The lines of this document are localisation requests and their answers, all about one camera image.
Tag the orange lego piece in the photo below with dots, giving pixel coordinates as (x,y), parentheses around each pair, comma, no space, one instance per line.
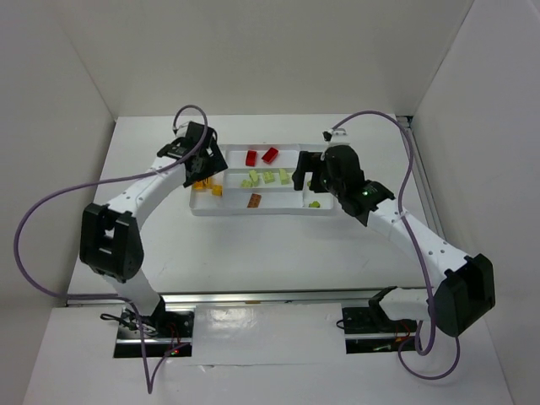
(208,183)

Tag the white divided sorting tray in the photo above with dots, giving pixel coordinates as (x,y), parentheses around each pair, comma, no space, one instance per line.
(276,198)

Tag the aluminium rail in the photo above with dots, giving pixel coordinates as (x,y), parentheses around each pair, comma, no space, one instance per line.
(269,296)
(422,177)

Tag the aluminium rail front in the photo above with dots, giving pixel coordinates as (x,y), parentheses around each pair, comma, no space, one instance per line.
(269,296)

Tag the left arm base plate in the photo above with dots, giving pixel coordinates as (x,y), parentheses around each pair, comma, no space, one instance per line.
(176,334)

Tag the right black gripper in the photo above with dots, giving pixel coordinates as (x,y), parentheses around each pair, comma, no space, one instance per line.
(312,170)

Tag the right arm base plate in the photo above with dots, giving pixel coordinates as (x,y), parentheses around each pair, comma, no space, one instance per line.
(366,335)

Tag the light green lego brick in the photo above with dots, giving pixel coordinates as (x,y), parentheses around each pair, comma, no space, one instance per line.
(283,176)

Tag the orange lego near tray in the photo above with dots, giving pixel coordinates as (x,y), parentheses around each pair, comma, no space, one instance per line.
(217,190)

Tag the brown lego brick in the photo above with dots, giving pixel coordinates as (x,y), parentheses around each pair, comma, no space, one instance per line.
(254,201)

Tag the red sloped lego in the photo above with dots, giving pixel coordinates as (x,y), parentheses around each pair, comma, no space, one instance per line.
(269,157)

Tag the aluminium rail right side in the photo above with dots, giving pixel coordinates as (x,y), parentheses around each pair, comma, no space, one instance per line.
(422,177)

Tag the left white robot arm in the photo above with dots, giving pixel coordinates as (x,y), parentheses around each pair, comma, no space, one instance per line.
(110,242)

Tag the red lego brick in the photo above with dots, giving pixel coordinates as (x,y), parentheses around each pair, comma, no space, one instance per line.
(251,158)

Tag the cream lego brick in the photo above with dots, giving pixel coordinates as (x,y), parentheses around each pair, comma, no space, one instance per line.
(254,177)

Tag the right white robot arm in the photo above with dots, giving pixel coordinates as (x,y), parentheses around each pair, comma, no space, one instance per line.
(460,287)

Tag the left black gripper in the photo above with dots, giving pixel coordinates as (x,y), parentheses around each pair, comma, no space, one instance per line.
(212,164)

